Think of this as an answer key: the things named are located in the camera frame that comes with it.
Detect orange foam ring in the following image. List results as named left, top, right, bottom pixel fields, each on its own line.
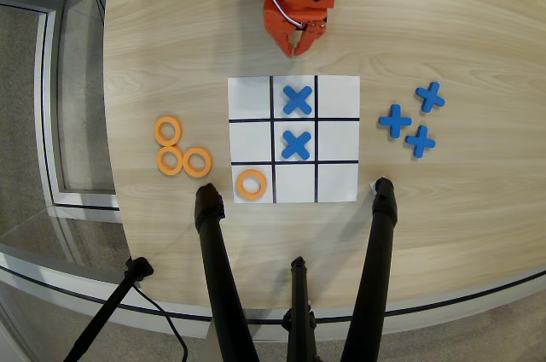
left=235, top=168, right=269, bottom=201
left=155, top=145, right=186, bottom=177
left=182, top=146, right=213, bottom=178
left=154, top=115, right=185, bottom=148

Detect blue foam cross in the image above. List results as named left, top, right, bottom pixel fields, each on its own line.
left=378, top=103, right=414, bottom=140
left=282, top=85, right=315, bottom=116
left=415, top=81, right=446, bottom=114
left=281, top=130, right=313, bottom=161
left=404, top=124, right=437, bottom=160

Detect white tic-tac-toe paper board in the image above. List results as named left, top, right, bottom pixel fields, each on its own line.
left=227, top=74, right=362, bottom=204

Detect black tripod leg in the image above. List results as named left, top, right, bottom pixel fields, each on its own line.
left=340, top=177, right=400, bottom=362
left=194, top=183, right=261, bottom=362

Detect black tripod centre column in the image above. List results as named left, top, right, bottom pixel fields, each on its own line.
left=281, top=255, right=319, bottom=362

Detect thin black stand leg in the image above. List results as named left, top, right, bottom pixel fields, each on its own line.
left=62, top=256, right=154, bottom=362

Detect grey metal floor frame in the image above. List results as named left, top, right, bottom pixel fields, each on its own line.
left=0, top=0, right=125, bottom=223

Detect black cable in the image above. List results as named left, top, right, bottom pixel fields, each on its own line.
left=131, top=284, right=189, bottom=362

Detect black camera tripod legs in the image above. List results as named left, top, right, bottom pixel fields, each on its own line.
left=0, top=242, right=546, bottom=342

